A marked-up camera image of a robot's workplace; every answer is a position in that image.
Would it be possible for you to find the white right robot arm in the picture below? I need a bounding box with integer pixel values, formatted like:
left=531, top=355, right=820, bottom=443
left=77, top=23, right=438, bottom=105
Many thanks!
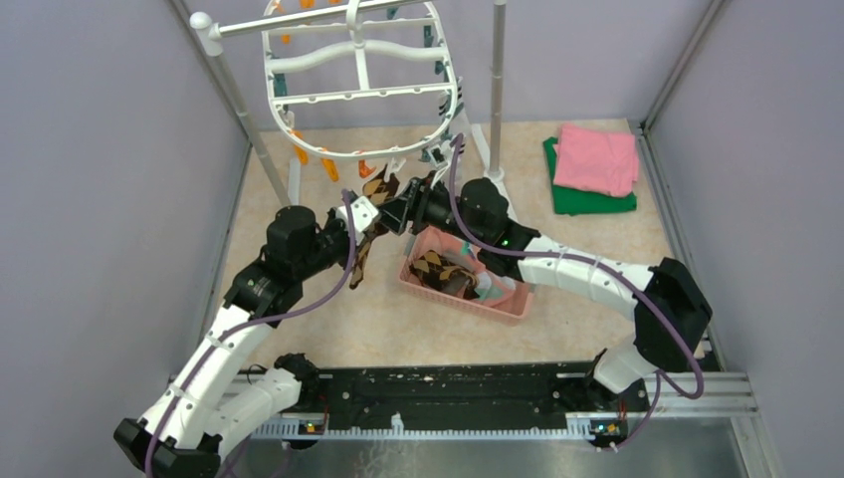
left=378, top=177, right=713, bottom=410

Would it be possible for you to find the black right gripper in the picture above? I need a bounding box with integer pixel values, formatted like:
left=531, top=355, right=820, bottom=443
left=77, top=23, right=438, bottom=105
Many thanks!
left=375, top=171, right=487, bottom=249

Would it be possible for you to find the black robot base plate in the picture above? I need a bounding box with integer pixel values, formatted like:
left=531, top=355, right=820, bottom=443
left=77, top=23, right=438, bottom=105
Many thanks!
left=278, top=362, right=650, bottom=440

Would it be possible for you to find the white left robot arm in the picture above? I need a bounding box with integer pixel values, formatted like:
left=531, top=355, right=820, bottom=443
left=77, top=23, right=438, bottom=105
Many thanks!
left=113, top=197, right=379, bottom=477

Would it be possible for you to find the brown argyle sock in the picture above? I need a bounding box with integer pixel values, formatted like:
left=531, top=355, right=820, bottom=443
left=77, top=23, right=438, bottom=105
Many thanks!
left=408, top=250, right=472, bottom=300
left=349, top=166, right=400, bottom=290

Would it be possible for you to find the pink folded cloth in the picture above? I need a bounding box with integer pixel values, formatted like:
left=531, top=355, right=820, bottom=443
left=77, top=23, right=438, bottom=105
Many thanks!
left=552, top=123, right=639, bottom=198

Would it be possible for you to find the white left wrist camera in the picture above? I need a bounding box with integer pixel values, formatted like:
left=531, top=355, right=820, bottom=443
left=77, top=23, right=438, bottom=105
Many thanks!
left=336, top=189, right=380, bottom=235

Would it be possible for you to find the white drying rack stand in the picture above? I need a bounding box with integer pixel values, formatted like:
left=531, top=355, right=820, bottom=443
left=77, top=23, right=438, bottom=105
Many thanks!
left=189, top=0, right=523, bottom=212

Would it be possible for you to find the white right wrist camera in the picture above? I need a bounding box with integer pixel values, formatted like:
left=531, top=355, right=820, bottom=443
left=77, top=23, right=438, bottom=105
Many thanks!
left=420, top=136, right=466, bottom=171

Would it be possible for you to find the pink plastic basket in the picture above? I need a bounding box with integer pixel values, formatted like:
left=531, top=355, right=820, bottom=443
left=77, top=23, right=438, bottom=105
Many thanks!
left=398, top=227, right=534, bottom=326

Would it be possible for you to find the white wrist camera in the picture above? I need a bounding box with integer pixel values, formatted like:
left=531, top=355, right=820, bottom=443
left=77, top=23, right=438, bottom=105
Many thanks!
left=420, top=136, right=466, bottom=171
left=336, top=189, right=380, bottom=235

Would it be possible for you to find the pink striped sock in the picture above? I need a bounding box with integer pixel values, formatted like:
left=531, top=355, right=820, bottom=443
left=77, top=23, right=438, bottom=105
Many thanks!
left=449, top=240, right=517, bottom=308

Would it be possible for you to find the white oval clip hanger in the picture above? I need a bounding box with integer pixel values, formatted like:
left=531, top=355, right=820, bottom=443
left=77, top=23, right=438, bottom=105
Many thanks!
left=258, top=1, right=463, bottom=161

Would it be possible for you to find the green folded cloth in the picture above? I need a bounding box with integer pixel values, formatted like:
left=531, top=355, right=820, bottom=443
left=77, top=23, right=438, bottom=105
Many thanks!
left=542, top=137, right=638, bottom=216

